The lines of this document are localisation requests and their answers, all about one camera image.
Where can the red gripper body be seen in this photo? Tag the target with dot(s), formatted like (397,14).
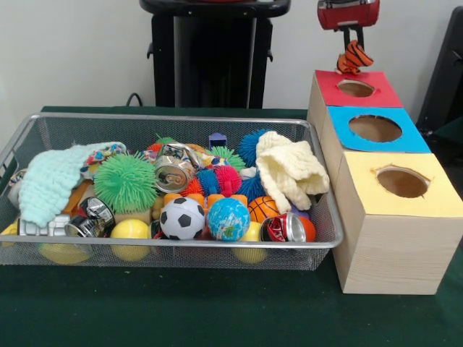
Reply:
(347,17)

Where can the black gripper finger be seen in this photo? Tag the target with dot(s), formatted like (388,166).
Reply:
(360,38)
(346,40)

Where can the orange tiger plush toy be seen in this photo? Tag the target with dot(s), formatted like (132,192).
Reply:
(352,59)

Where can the cream knitted cloth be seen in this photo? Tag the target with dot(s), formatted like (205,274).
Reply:
(289,170)

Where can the mint green cloth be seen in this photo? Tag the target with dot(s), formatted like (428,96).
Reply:
(47,180)

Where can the wooden box with three holes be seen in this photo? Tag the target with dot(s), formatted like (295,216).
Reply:
(398,253)

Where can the black panel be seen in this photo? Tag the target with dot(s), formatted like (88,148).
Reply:
(445,72)

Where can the dark green table cloth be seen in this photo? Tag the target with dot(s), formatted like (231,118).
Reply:
(452,132)
(217,311)

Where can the small basketball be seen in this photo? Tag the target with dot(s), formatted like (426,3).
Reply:
(262,209)

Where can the crushed red can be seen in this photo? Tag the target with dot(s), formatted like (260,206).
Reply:
(282,227)

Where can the globe print ball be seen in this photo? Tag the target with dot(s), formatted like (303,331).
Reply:
(228,219)

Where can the crushed silver can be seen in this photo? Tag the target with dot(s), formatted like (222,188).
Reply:
(171,175)

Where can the soccer ball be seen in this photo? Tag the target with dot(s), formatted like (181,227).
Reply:
(182,218)

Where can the large green spiky ball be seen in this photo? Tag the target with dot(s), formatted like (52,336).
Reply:
(124,182)

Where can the yellow ball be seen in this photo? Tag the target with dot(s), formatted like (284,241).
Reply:
(130,229)

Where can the yellow cheese wedge toy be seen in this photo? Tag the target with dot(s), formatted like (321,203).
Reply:
(9,229)

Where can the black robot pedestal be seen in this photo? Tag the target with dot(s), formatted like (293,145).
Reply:
(210,65)

